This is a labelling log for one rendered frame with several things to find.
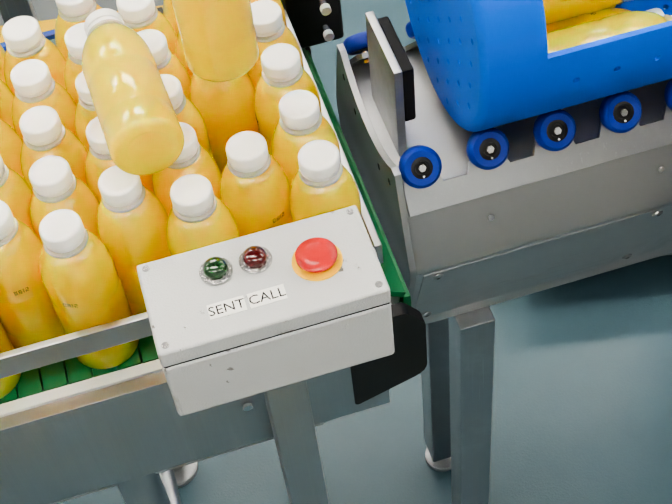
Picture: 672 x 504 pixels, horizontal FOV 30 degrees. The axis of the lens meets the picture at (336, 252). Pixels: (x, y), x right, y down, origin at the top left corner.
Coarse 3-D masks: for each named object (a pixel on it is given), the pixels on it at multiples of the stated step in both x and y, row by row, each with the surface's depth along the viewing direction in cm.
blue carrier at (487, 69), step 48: (432, 0) 128; (480, 0) 114; (528, 0) 115; (432, 48) 134; (480, 48) 116; (528, 48) 117; (576, 48) 119; (624, 48) 120; (480, 96) 121; (528, 96) 122; (576, 96) 125
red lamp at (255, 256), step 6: (252, 246) 107; (258, 246) 107; (246, 252) 107; (252, 252) 107; (258, 252) 107; (264, 252) 107; (246, 258) 106; (252, 258) 106; (258, 258) 106; (264, 258) 107; (246, 264) 107; (252, 264) 106; (258, 264) 106; (264, 264) 107
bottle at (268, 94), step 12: (300, 72) 126; (264, 84) 126; (276, 84) 125; (288, 84) 125; (300, 84) 126; (312, 84) 127; (264, 96) 126; (276, 96) 125; (264, 108) 127; (276, 108) 126; (264, 120) 128; (276, 120) 127; (264, 132) 130
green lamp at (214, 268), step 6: (210, 258) 107; (216, 258) 107; (222, 258) 107; (204, 264) 106; (210, 264) 106; (216, 264) 106; (222, 264) 106; (204, 270) 106; (210, 270) 106; (216, 270) 106; (222, 270) 106; (210, 276) 106; (216, 276) 106; (222, 276) 106
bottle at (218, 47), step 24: (192, 0) 108; (216, 0) 108; (240, 0) 110; (192, 24) 110; (216, 24) 110; (240, 24) 111; (192, 48) 113; (216, 48) 112; (240, 48) 113; (216, 72) 114; (240, 72) 115
